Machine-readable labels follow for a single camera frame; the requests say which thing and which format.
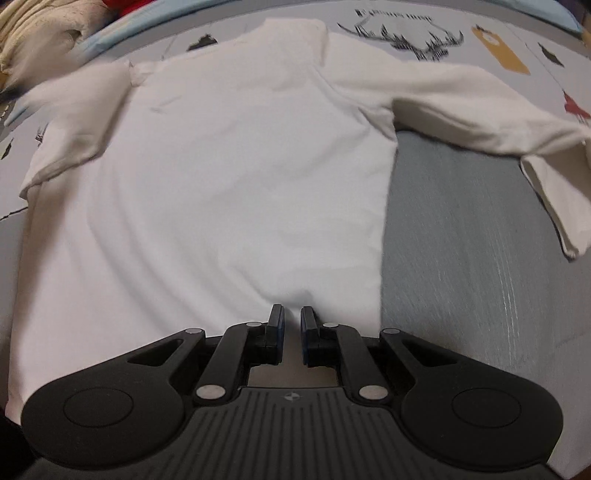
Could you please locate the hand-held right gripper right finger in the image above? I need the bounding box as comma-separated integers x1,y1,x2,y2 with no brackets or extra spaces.
300,305,463,408

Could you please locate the grey printed bed sheet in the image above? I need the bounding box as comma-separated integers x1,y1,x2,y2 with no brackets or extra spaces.
0,0,591,478

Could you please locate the white long-sleeved shirt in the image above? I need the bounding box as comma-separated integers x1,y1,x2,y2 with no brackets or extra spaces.
4,17,591,425

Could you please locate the cream blanket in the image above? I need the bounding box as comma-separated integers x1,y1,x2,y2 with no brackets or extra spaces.
0,0,109,77

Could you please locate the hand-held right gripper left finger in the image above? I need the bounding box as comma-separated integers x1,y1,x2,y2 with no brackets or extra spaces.
124,303,287,408

